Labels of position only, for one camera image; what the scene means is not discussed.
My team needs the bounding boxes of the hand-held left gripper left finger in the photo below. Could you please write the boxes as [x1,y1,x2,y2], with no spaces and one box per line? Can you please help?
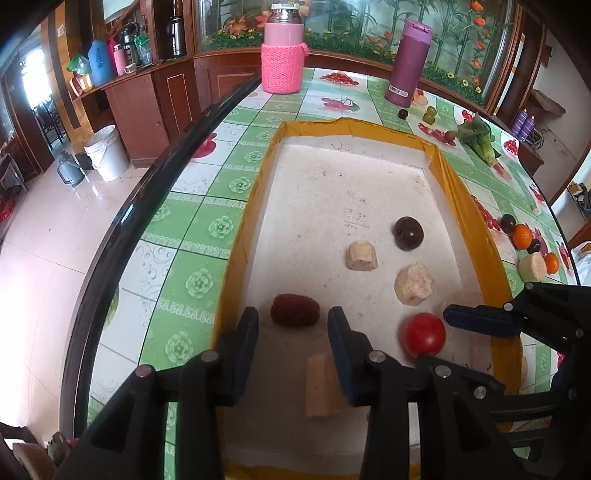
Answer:
[53,306,260,480]

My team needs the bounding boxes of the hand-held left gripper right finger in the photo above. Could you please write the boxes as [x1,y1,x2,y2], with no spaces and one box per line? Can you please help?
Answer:
[327,306,522,480]

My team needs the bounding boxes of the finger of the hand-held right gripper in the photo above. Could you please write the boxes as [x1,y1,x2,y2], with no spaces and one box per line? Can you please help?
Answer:
[442,281,591,358]
[490,390,573,435]

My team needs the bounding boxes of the square beige block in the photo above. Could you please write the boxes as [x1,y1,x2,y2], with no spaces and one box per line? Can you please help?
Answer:
[305,354,352,417]

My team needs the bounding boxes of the red tomato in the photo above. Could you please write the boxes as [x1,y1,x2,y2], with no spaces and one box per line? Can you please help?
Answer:
[399,312,447,358]

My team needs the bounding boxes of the red date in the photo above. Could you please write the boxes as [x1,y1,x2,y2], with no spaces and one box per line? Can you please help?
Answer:
[270,294,321,326]

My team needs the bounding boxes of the large round beige block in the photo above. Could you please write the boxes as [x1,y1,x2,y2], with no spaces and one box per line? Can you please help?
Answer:
[518,251,548,281]

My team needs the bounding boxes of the notched beige chunk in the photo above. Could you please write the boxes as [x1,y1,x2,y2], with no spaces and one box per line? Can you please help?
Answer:
[394,264,436,306]

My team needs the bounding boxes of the large orange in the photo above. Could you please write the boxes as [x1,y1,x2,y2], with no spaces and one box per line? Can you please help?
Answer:
[512,224,534,250]

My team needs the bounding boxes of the small beige chunk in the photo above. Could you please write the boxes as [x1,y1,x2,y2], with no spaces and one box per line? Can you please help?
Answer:
[345,240,379,272]

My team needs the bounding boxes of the white foam tray yellow rim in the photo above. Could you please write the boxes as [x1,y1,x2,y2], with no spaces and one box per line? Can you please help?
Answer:
[210,119,525,480]

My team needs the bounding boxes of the green printed tablecloth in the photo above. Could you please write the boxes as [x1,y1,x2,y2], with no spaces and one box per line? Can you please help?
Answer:
[85,67,583,480]

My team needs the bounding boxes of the low wooden side cabinet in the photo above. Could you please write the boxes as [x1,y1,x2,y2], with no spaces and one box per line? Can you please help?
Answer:
[508,134,546,177]

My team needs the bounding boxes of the green bok choy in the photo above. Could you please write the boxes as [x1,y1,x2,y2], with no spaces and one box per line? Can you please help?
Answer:
[457,113,503,167]

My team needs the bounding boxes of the white plastic bucket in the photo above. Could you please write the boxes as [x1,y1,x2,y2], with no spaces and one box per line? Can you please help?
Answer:
[84,124,130,182]

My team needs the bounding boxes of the grey kettle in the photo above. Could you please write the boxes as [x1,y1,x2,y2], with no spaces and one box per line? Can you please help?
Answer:
[56,150,86,188]

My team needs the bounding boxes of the brown wooden cabinet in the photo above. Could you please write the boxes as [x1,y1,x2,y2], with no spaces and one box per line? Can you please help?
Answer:
[71,55,262,171]

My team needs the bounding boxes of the purple thermos bottle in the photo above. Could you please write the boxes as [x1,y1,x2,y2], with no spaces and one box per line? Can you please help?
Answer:
[384,19,434,106]

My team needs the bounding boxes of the pink knit covered bottle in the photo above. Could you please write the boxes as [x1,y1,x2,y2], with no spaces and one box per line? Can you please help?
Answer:
[260,2,308,94]

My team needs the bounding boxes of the dark wooden chairs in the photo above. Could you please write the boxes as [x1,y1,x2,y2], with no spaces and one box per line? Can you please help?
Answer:
[33,99,65,146]

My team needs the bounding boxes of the flower painted glass panel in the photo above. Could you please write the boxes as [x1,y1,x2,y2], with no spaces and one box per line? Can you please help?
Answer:
[191,0,522,109]

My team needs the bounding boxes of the blue thermos jug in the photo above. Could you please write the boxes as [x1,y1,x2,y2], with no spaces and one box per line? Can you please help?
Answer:
[88,39,116,88]

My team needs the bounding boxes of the steel thermos flask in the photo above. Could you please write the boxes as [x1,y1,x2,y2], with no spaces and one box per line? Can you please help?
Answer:
[166,0,187,58]

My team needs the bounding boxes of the black thermos flask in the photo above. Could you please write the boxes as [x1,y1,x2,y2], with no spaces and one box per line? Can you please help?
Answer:
[119,22,141,68]

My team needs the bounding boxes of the green plastic bag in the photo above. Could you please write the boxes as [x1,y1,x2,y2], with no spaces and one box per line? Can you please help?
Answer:
[66,53,90,77]

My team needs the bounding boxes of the brown wooden wall shelf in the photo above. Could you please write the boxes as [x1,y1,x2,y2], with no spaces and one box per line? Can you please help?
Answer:
[531,89,567,116]

